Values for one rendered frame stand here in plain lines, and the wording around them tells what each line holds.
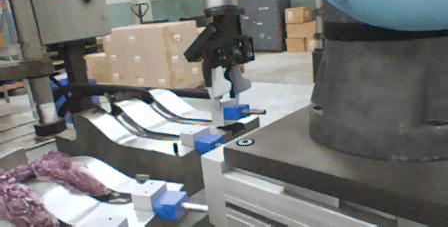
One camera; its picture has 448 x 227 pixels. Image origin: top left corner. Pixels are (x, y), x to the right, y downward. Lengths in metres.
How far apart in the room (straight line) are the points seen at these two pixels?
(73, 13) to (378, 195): 1.43
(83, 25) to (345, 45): 1.37
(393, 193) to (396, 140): 0.05
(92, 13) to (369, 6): 1.51
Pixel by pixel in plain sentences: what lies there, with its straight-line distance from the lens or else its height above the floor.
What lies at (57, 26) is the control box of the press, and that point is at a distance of 1.56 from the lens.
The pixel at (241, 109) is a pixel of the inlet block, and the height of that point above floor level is 0.93.
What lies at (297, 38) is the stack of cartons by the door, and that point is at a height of 0.27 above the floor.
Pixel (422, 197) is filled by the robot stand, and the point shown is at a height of 1.04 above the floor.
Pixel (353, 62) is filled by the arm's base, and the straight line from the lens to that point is 0.31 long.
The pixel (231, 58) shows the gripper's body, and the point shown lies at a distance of 0.79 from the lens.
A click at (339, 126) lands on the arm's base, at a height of 1.06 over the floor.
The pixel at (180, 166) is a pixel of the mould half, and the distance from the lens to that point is 0.75.
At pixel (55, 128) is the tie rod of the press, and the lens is 1.41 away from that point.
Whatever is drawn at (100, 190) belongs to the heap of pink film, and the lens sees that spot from 0.73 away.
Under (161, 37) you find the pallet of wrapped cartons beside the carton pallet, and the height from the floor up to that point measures 0.80.
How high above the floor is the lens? 1.17
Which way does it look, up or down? 16 degrees down
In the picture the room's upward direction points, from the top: 7 degrees counter-clockwise
